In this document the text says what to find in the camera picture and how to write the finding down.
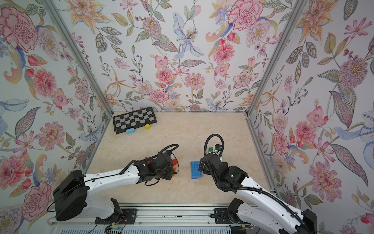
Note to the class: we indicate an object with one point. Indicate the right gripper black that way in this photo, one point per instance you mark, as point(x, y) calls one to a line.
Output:
point(202, 164)

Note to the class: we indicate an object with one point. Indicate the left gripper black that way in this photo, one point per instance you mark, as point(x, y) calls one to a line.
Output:
point(171, 172)

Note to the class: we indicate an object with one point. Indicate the long blue lego brick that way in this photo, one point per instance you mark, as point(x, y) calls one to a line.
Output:
point(195, 165)

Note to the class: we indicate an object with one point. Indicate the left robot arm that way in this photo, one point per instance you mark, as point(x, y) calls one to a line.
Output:
point(76, 194)

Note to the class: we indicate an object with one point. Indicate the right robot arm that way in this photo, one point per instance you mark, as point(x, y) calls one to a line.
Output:
point(256, 205)

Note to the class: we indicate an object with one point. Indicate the light blue cylinder block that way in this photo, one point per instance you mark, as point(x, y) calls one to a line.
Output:
point(130, 130)

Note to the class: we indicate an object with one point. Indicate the black grey chessboard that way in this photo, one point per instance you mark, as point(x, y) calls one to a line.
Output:
point(136, 119)

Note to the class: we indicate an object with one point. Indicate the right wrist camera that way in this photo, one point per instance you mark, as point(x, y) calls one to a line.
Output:
point(218, 148)

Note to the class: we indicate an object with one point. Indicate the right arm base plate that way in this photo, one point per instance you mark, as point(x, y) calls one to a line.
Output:
point(221, 216)

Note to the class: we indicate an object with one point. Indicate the aluminium rail frame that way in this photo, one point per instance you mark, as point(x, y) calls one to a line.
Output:
point(173, 219)

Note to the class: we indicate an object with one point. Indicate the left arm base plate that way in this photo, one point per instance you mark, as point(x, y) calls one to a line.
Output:
point(126, 217)

